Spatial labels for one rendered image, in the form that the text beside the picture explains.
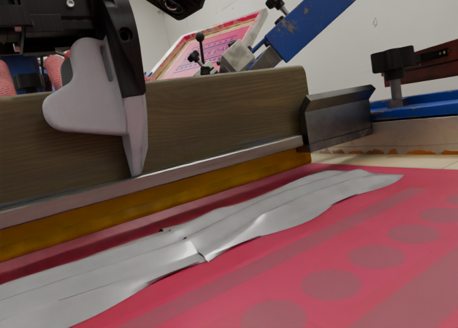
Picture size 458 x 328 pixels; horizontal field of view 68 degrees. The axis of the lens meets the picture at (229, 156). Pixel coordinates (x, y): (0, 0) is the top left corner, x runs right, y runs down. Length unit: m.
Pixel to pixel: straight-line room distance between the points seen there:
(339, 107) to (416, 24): 2.02
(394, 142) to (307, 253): 0.24
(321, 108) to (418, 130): 0.10
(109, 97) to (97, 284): 0.11
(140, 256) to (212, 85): 0.15
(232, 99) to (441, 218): 0.17
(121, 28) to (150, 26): 4.71
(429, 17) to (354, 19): 0.49
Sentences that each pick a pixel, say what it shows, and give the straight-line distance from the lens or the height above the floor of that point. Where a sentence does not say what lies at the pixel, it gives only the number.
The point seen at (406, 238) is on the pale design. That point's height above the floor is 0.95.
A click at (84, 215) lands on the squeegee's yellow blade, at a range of 0.26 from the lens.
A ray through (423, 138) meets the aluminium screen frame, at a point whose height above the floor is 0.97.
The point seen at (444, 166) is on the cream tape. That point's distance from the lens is 0.32.
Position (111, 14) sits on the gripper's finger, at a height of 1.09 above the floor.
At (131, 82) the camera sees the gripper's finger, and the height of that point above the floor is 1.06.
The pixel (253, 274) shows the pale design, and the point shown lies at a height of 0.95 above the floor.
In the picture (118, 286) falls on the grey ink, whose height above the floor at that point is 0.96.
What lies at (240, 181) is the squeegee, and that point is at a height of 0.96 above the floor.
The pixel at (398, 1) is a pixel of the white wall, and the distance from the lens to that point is 2.42.
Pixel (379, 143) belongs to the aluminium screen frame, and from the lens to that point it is 0.40.
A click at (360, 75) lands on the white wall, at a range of 2.55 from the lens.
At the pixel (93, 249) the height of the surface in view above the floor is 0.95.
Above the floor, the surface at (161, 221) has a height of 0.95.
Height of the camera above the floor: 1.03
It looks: 7 degrees down
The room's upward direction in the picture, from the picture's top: 10 degrees counter-clockwise
